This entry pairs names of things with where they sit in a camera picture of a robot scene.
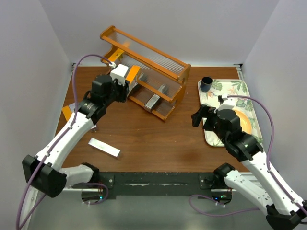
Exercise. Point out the orange wooden three-tier shelf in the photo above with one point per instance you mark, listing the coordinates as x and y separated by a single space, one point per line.
161 73

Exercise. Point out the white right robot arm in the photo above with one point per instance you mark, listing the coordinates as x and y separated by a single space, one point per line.
282 207

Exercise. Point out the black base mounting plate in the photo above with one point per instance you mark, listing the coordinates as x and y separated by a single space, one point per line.
165 184

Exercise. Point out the dark blue cup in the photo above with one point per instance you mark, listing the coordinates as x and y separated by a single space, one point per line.
206 83

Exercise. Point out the aluminium frame rail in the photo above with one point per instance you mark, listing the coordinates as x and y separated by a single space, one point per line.
63 212

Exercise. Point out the silver toothpaste box front left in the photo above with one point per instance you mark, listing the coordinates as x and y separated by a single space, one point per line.
101 146

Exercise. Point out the grey toothpaste box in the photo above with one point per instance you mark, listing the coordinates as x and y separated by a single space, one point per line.
72 106

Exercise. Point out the yellow round plate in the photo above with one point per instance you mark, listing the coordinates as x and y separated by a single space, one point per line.
244 122

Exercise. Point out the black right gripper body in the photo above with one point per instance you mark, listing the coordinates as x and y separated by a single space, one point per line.
206 115

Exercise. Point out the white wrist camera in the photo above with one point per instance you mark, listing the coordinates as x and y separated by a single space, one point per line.
225 103
119 74

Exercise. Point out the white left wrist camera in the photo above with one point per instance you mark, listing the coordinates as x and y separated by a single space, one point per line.
119 74

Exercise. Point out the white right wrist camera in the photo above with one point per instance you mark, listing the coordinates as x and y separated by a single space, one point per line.
225 103

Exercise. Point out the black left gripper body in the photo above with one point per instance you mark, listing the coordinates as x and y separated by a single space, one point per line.
124 89

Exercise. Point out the chrome silver toothpaste box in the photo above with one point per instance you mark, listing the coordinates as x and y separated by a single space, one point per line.
151 103

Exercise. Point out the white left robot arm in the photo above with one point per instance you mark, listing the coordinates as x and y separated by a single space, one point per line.
44 171

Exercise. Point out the orange toothpaste box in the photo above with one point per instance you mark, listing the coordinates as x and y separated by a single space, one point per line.
66 112
132 76
117 56

